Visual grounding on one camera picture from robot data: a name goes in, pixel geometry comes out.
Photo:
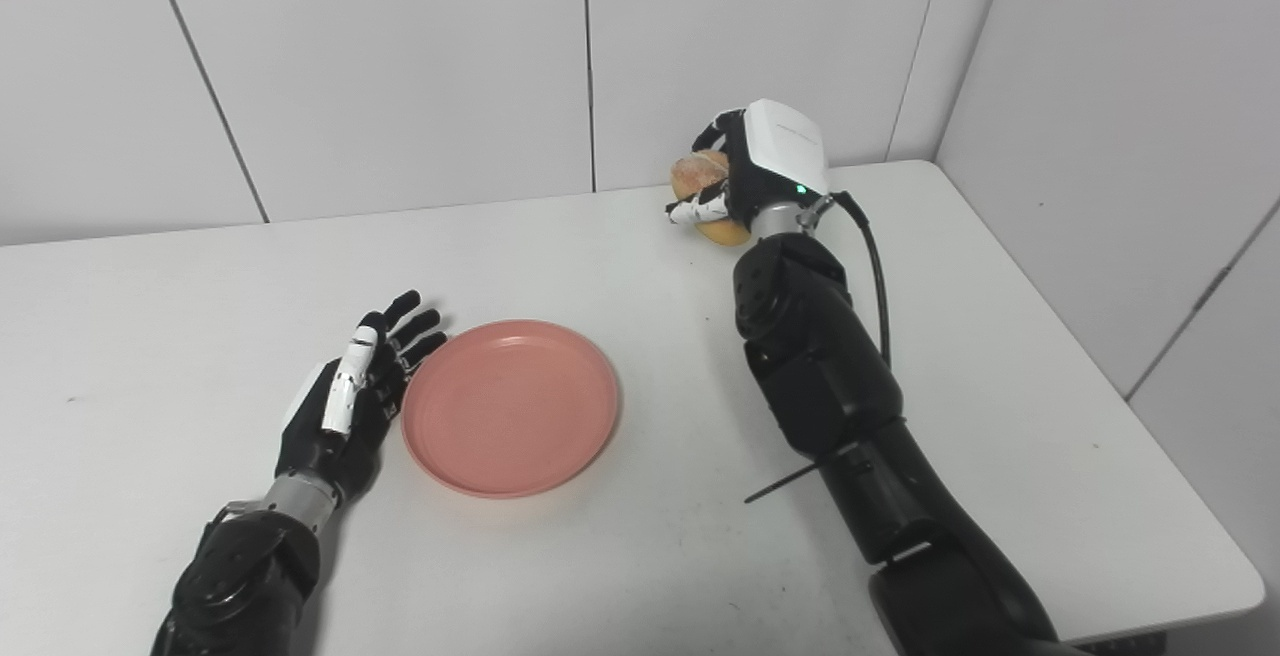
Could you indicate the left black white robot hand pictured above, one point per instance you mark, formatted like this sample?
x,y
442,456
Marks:
x,y
340,426

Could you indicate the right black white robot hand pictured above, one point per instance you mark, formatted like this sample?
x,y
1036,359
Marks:
x,y
775,166

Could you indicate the golden bread roll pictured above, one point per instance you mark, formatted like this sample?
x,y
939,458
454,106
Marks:
x,y
700,169

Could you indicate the pink round plate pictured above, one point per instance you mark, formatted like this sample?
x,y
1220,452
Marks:
x,y
510,406

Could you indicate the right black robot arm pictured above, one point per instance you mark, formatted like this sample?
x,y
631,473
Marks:
x,y
840,386

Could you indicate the black zip tie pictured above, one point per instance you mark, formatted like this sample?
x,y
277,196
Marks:
x,y
790,482

